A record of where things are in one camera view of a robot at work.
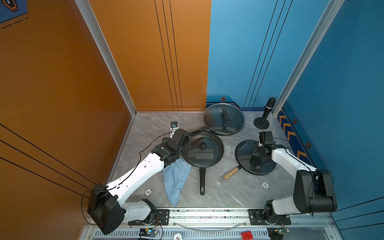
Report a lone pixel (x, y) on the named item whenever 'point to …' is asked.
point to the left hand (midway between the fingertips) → (181, 136)
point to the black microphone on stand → (263, 123)
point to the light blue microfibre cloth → (175, 176)
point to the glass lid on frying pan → (204, 150)
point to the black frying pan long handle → (202, 171)
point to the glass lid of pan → (254, 164)
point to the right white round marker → (265, 185)
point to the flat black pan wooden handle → (228, 175)
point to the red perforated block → (247, 235)
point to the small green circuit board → (148, 232)
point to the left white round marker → (148, 192)
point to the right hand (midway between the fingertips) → (257, 150)
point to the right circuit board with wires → (282, 230)
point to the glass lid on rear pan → (224, 118)
